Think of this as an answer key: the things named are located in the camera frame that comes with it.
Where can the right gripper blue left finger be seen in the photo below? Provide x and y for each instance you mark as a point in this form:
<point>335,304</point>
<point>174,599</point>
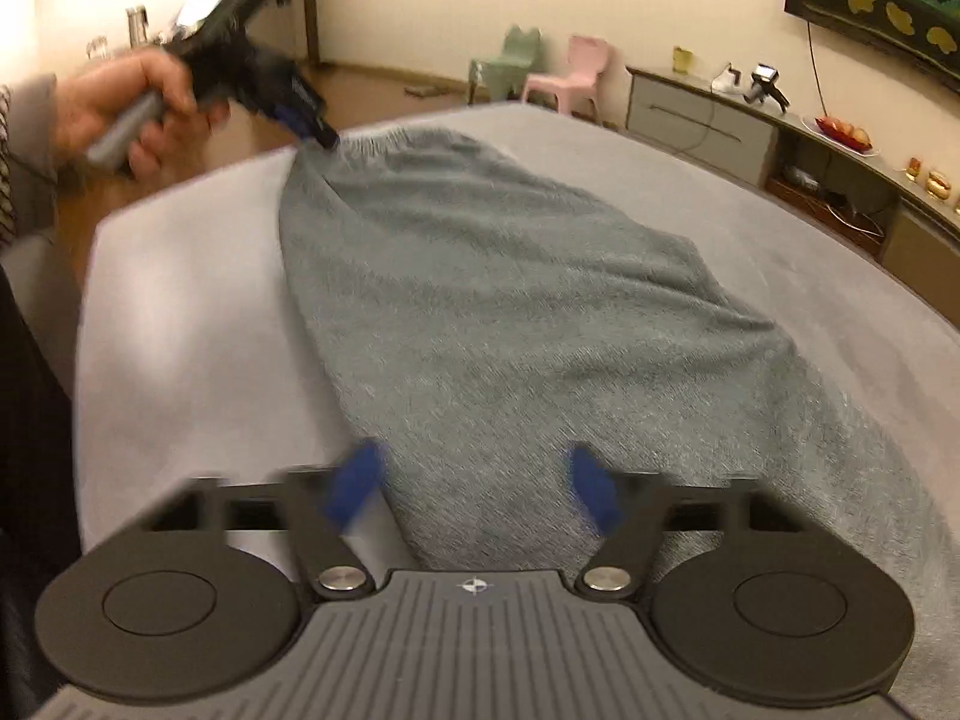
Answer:
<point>317,507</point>

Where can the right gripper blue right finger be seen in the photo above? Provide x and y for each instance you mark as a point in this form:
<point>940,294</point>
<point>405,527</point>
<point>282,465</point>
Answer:
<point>628,510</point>

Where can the grey sweatpants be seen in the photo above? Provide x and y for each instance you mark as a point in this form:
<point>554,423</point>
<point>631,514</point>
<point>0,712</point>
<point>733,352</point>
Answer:
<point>480,319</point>

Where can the person left hand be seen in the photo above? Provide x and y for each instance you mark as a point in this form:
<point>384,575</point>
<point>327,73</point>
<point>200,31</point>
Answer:
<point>87,105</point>

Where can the green plastic child chair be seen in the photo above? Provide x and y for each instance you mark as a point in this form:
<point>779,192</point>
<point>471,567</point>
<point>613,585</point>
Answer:
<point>505,75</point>

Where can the pink plastic child chair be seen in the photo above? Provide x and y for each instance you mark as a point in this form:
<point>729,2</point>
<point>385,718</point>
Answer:
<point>587,59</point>

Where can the long grey tv sideboard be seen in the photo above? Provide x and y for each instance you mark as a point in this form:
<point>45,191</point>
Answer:
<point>909,231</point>

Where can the red fruit plate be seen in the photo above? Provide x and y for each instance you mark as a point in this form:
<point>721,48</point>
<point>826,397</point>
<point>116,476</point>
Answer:
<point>854,139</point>

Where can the black gadget on sideboard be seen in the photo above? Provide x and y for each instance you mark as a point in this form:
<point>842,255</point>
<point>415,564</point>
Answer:
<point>764,84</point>

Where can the yellow cup on sideboard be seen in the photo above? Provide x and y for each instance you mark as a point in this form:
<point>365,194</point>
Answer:
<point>682,60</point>

